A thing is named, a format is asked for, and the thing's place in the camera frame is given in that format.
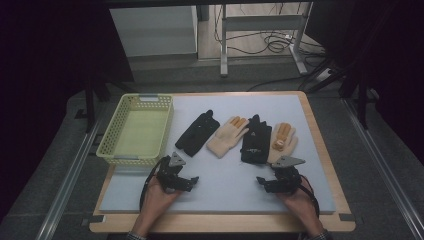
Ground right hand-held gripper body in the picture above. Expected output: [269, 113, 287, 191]
[270, 155, 307, 195]

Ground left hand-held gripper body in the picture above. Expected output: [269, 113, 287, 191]
[156, 151, 187, 194]

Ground cream knit glove orange fingertips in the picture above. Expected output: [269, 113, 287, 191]
[267, 122, 299, 164]
[205, 115, 250, 159]

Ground black glove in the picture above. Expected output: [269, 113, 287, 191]
[240, 114, 273, 165]
[174, 109, 221, 158]

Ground pale green plastic basket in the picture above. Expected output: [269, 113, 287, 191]
[95, 93, 175, 168]

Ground person's left hand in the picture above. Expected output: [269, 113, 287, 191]
[141, 175, 183, 220]

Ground person's right hand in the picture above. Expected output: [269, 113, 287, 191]
[275, 175, 318, 225]

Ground person's right shirt sleeve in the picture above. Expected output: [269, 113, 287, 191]
[301, 229, 334, 240]

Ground person's shirt sleeve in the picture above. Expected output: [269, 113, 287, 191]
[125, 230, 148, 240]
[301, 229, 334, 240]

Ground person's left shirt sleeve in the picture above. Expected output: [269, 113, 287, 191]
[125, 230, 148, 240]

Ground black tripod stand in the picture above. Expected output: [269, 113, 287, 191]
[306, 59, 381, 130]
[82, 75, 134, 133]

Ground white power strip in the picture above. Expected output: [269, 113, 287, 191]
[315, 67, 333, 83]

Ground white cabinet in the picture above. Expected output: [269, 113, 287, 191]
[109, 5, 199, 58]

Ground left hand-held gripper black cable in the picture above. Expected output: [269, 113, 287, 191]
[139, 156, 168, 212]

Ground hand-held gripper black cable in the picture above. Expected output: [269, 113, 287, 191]
[139, 156, 168, 212]
[298, 175, 321, 218]

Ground right hand-held gripper black cable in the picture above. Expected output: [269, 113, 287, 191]
[298, 175, 321, 218]

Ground aluminium floor rail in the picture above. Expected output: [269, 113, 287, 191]
[341, 98, 424, 240]
[34, 103, 111, 240]

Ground black floor cables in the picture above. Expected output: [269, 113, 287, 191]
[213, 29, 327, 57]

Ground white metal desk frame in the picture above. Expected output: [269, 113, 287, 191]
[219, 3, 314, 78]

